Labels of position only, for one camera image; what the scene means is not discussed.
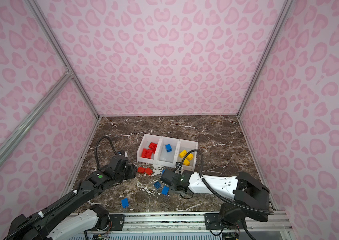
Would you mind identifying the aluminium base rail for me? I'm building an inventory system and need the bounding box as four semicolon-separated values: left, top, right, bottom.
33;210;296;240

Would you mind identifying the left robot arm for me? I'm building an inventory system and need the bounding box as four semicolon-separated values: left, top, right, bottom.
4;155;138;240

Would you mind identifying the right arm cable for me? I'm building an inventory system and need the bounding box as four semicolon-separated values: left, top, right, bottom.
176;149;275;216

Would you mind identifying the red square brick rear right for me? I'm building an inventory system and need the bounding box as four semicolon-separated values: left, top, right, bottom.
145;168;153;176

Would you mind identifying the red square brick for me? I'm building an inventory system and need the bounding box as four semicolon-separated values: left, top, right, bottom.
145;168;153;176
138;167;146;174

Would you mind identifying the diagonal aluminium frame bar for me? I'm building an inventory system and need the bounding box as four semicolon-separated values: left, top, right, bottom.
0;71;72;167

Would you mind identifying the white right bin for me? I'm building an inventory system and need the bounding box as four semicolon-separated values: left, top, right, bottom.
174;140;198;171

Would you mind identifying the white left bin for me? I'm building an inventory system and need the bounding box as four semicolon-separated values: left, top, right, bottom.
137;134;160;165

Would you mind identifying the left corner frame post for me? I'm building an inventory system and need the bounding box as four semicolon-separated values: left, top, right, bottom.
25;0;101;120

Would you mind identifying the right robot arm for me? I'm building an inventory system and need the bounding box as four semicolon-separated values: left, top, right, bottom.
160;170;274;230

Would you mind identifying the long red brick slanted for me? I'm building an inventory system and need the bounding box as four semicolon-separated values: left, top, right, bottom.
149;143;157;150

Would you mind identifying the corner frame post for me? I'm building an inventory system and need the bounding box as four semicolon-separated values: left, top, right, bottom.
25;0;101;120
236;0;295;119

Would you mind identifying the right corner frame post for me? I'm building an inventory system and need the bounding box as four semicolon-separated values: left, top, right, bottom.
236;0;295;119

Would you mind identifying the lone yellow brick front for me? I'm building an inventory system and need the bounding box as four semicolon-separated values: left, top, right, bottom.
179;150;187;159

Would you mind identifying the white bin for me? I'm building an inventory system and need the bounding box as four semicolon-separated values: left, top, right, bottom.
174;140;198;171
137;134;160;165
157;137;179;168

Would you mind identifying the white middle bin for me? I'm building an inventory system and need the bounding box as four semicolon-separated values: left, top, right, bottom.
157;137;179;168

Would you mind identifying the red square brick rear left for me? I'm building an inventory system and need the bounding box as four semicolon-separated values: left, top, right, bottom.
138;167;146;174

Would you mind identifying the small blue brick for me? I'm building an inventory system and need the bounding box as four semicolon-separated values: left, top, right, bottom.
154;182;161;189

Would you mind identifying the lone blue brick front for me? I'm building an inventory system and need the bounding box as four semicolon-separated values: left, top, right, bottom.
121;198;130;209

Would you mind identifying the long yellow brick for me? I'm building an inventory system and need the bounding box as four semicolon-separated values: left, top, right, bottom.
183;159;190;166

